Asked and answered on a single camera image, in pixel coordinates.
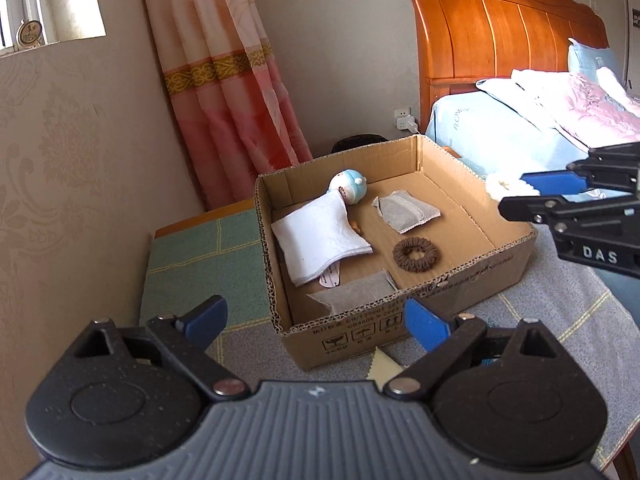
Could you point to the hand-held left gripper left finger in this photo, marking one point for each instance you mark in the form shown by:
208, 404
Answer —
205, 317

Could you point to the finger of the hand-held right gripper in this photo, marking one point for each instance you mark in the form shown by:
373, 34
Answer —
550, 181
530, 208

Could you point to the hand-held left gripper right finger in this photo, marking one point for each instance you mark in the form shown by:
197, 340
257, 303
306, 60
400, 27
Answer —
425, 322

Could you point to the white fluffy scrunchie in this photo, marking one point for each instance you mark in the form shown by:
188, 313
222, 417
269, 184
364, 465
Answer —
497, 185

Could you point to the cardboard box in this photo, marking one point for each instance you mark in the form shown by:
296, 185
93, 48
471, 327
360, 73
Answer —
450, 285

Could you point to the brown scrunchie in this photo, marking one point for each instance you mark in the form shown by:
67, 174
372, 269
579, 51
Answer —
400, 260

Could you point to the grey fabric pouch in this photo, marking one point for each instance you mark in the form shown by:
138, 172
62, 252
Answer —
407, 210
350, 295

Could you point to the white cloth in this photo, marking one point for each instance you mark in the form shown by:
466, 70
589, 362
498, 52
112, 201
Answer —
315, 235

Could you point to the blue white plush toy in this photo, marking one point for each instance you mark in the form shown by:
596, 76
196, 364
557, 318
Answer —
352, 185

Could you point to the pink quilt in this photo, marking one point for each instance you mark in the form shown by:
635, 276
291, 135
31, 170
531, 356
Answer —
590, 105

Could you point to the wooden side table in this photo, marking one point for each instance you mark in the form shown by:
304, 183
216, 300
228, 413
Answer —
200, 220

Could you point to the pink white sachet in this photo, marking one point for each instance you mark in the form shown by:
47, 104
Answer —
331, 277

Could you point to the light blue pillow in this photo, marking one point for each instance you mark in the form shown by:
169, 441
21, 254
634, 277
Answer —
587, 60

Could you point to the white charger plug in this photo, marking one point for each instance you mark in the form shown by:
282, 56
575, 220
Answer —
413, 125

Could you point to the wooden headboard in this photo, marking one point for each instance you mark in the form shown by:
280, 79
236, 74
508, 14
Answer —
475, 35

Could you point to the black stool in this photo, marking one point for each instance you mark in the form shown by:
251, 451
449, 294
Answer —
357, 141

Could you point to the pink patterned curtain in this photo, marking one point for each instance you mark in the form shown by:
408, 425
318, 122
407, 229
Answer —
225, 110

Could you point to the gold medal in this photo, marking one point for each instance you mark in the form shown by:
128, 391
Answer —
28, 32

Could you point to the window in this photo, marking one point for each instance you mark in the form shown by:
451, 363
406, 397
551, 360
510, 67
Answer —
55, 0

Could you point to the white wall socket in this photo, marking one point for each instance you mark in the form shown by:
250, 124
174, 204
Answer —
400, 115

